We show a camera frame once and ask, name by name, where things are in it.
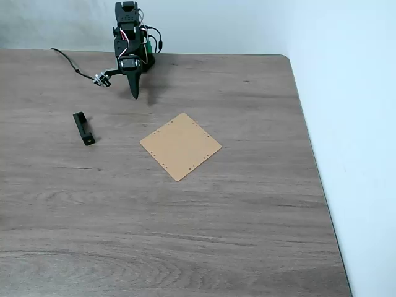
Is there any black rectangular block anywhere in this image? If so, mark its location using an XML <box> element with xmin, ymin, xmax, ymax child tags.
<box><xmin>72</xmin><ymin>111</ymin><xmax>97</xmax><ymax>146</ymax></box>

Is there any white red servo wire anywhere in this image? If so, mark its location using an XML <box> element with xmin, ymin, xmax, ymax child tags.
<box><xmin>119</xmin><ymin>30</ymin><xmax>130</xmax><ymax>58</ymax></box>

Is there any tan square board with holes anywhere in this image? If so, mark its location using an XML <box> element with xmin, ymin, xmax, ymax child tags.
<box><xmin>139</xmin><ymin>112</ymin><xmax>223</xmax><ymax>183</ymax></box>

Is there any black power cable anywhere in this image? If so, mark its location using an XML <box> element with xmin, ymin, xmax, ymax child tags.
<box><xmin>145</xmin><ymin>25</ymin><xmax>164</xmax><ymax>54</ymax></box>

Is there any black gripper camera with mount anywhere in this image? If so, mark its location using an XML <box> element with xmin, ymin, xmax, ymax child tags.
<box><xmin>93</xmin><ymin>68</ymin><xmax>121</xmax><ymax>88</ymax></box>

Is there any black camera cable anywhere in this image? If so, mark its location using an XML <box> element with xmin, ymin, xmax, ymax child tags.
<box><xmin>49</xmin><ymin>47</ymin><xmax>97</xmax><ymax>82</ymax></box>

